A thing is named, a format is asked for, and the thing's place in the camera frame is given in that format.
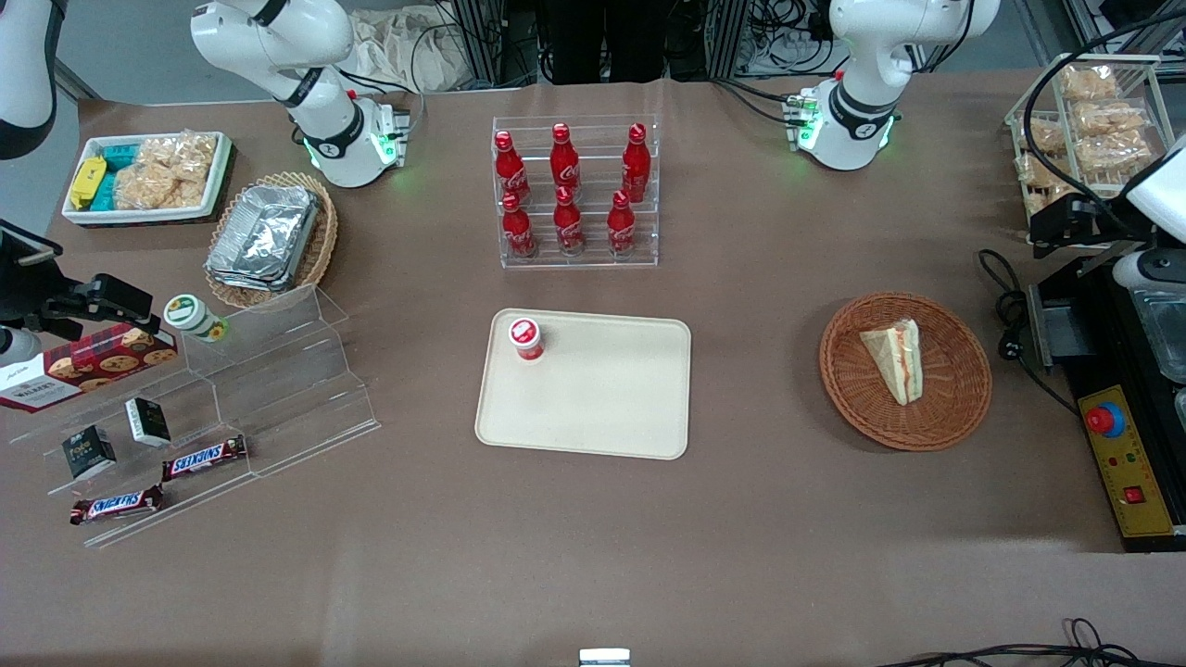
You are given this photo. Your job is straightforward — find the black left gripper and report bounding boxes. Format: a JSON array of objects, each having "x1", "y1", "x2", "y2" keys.
[{"x1": 1031, "y1": 195, "x2": 1151, "y2": 259}]

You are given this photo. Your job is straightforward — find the triangle sandwich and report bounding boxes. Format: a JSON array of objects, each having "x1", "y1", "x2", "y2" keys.
[{"x1": 859, "y1": 319, "x2": 925, "y2": 407}]

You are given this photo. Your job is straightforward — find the oval tan wicker basket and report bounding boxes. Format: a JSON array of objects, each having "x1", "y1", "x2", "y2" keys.
[{"x1": 203, "y1": 170, "x2": 340, "y2": 310}]

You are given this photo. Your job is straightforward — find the round brown wicker basket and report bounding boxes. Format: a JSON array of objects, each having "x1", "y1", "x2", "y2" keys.
[{"x1": 819, "y1": 293, "x2": 993, "y2": 453}]

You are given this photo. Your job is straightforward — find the beige plastic tray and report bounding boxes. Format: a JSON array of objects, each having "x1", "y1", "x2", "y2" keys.
[{"x1": 474, "y1": 308, "x2": 693, "y2": 461}]

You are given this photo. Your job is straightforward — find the clear bag of fried snacks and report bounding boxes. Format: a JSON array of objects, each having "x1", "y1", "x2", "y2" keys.
[
  {"x1": 1058, "y1": 64, "x2": 1121, "y2": 102},
  {"x1": 1075, "y1": 135, "x2": 1156, "y2": 177},
  {"x1": 1071, "y1": 99, "x2": 1151, "y2": 140},
  {"x1": 1016, "y1": 153, "x2": 1068, "y2": 216},
  {"x1": 1017, "y1": 117, "x2": 1068, "y2": 155}
]

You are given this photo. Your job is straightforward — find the red tartan cookie box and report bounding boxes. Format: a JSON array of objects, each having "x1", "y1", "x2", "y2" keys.
[{"x1": 0, "y1": 322, "x2": 180, "y2": 414}]

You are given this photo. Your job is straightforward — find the green lidded yogurt cup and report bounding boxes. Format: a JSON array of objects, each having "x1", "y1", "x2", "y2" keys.
[{"x1": 163, "y1": 294, "x2": 229, "y2": 345}]

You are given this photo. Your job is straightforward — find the white rectangular snack bin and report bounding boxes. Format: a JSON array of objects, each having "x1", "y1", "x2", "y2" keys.
[{"x1": 61, "y1": 131, "x2": 233, "y2": 227}]

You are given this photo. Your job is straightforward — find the black machine with yellow panel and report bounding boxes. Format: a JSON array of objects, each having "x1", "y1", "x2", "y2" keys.
[{"x1": 1027, "y1": 248, "x2": 1186, "y2": 554}]

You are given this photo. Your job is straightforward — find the yellow snack packet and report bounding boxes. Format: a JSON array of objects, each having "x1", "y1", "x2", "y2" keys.
[{"x1": 69, "y1": 156, "x2": 108, "y2": 211}]

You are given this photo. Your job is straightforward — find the small black carton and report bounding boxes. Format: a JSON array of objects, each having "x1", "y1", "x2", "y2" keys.
[
  {"x1": 124, "y1": 397, "x2": 173, "y2": 449},
  {"x1": 61, "y1": 425, "x2": 118, "y2": 481}
]

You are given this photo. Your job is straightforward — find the clear bag of crackers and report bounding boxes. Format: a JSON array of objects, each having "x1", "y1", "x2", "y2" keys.
[{"x1": 113, "y1": 132, "x2": 221, "y2": 211}]

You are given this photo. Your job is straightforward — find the teal snack packet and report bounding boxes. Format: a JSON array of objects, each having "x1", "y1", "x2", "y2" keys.
[{"x1": 93, "y1": 142, "x2": 142, "y2": 212}]

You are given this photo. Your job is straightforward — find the clear glass container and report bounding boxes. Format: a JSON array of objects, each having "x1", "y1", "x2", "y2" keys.
[{"x1": 1129, "y1": 285, "x2": 1186, "y2": 386}]

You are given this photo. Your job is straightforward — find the stacked foil containers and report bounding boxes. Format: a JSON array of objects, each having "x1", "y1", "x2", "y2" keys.
[{"x1": 205, "y1": 182, "x2": 322, "y2": 294}]

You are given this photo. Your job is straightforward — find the brown chocolate bar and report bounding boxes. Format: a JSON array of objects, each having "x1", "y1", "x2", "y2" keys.
[
  {"x1": 69, "y1": 484, "x2": 166, "y2": 527},
  {"x1": 161, "y1": 434, "x2": 248, "y2": 484}
]

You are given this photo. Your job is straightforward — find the clear acrylic stepped shelf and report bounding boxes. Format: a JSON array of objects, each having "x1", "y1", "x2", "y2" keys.
[{"x1": 7, "y1": 283, "x2": 382, "y2": 549}]

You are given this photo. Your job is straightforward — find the cream cloth bag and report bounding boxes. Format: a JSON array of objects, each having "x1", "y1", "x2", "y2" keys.
[{"x1": 345, "y1": 7, "x2": 470, "y2": 94}]

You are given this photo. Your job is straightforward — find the red cola bottle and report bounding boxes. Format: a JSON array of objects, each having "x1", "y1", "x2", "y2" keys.
[
  {"x1": 494, "y1": 130, "x2": 532, "y2": 206},
  {"x1": 553, "y1": 185, "x2": 587, "y2": 258},
  {"x1": 606, "y1": 190, "x2": 637, "y2": 258},
  {"x1": 621, "y1": 123, "x2": 651, "y2": 204},
  {"x1": 500, "y1": 193, "x2": 538, "y2": 260},
  {"x1": 549, "y1": 122, "x2": 582, "y2": 196}
]

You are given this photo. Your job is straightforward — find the small red lidded cup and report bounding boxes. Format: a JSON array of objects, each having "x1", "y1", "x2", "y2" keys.
[{"x1": 507, "y1": 317, "x2": 546, "y2": 363}]

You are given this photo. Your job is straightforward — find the clear acrylic bottle rack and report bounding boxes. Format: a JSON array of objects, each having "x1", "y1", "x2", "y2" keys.
[{"x1": 491, "y1": 114, "x2": 662, "y2": 271}]

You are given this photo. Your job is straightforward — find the person in black trousers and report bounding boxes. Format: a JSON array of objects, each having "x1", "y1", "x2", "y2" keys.
[{"x1": 536, "y1": 0, "x2": 670, "y2": 86}]

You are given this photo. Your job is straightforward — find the black power cable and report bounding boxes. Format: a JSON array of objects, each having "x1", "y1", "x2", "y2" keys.
[{"x1": 977, "y1": 247, "x2": 1081, "y2": 415}]

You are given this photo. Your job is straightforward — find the white wire rack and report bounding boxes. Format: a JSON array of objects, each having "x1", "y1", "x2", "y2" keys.
[{"x1": 1004, "y1": 53, "x2": 1180, "y2": 247}]

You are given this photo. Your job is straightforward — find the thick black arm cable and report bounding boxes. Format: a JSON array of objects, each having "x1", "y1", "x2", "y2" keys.
[{"x1": 1022, "y1": 9, "x2": 1186, "y2": 216}]

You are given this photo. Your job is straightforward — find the tangled black background cables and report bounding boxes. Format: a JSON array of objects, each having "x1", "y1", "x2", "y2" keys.
[{"x1": 737, "y1": 0, "x2": 839, "y2": 80}]

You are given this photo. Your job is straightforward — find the black floor cables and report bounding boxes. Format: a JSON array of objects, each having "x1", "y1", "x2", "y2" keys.
[{"x1": 876, "y1": 617, "x2": 1186, "y2": 667}]

